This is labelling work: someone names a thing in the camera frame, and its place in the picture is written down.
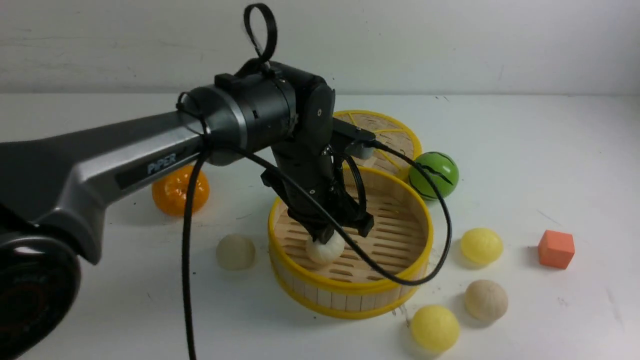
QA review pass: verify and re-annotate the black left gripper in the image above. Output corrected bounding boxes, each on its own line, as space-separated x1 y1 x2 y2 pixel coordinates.
261 140 375 245

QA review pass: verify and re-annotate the white bun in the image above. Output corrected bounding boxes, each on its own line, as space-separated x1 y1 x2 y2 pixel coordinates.
464 279 509 323
305 232 346 265
215 234 256 271

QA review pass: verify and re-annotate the yellow bun bottom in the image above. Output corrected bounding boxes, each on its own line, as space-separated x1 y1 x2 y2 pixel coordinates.
409 305 461 354

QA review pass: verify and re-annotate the yellow bun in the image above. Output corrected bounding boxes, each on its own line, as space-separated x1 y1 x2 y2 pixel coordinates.
409 305 461 354
460 227 505 266

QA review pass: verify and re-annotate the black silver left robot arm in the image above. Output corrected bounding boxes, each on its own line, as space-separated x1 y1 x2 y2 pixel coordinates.
0 59 374 360

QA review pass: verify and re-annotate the bamboo steamer tray yellow rim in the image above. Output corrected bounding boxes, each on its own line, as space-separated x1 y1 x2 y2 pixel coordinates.
267 168 434 320

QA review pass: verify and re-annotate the woven bamboo steamer lid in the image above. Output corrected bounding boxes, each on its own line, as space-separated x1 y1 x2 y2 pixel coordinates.
333 109 423 182

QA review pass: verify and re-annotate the green toy watermelon ball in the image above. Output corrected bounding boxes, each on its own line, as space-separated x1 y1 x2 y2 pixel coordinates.
407 152 460 201

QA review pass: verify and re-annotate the orange toy tangerine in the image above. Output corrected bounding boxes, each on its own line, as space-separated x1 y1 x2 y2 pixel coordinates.
151 165 210 217

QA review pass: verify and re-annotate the orange foam cube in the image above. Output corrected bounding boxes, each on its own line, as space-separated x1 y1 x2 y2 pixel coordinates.
537 229 575 271

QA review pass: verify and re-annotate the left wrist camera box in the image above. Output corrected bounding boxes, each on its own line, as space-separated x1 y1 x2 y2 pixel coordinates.
329 117 377 160

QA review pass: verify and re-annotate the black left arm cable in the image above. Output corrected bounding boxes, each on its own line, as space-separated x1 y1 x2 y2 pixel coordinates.
176 3 453 360

